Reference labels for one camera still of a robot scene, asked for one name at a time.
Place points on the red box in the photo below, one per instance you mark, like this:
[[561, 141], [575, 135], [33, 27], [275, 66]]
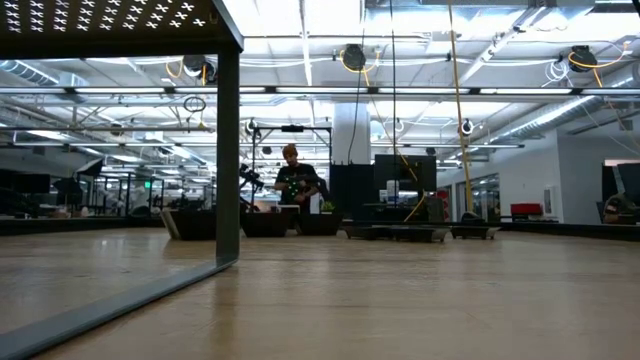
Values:
[[526, 209]]

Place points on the black monitor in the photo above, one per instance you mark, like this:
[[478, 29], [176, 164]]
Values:
[[425, 172], [631, 180], [25, 182]]

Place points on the person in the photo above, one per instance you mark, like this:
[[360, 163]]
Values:
[[295, 172], [620, 207]]

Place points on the silver ventilation duct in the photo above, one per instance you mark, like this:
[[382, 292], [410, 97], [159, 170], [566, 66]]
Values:
[[30, 72], [550, 117]]

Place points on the small green potted plant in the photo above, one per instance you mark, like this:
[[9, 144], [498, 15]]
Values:
[[327, 207]]

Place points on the metal ceiling pipe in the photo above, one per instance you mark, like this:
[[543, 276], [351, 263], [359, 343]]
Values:
[[100, 129]]

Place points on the grey perforated metal riser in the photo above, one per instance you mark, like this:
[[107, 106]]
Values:
[[227, 150]]

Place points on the black aluminium table frame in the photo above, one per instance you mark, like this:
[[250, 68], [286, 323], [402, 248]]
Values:
[[75, 226]]

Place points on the black camera rig frame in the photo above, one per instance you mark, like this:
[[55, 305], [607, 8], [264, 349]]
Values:
[[292, 128]]

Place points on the small black ceiling reel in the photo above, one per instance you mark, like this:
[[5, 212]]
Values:
[[251, 125], [467, 127]]

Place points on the short ceiling light strip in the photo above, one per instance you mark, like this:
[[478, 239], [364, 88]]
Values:
[[500, 146]]

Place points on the black device with green lights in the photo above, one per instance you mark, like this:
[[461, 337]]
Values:
[[295, 189]]

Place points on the black studio lamp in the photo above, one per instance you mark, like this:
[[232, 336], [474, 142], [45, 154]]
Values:
[[67, 187], [90, 167]]

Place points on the black background robot arm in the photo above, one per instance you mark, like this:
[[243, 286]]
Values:
[[250, 176]]

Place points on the long ceiling light strip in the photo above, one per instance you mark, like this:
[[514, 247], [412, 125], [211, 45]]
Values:
[[125, 90]]

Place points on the black cabinet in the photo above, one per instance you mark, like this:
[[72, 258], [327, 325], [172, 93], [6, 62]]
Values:
[[350, 192]]

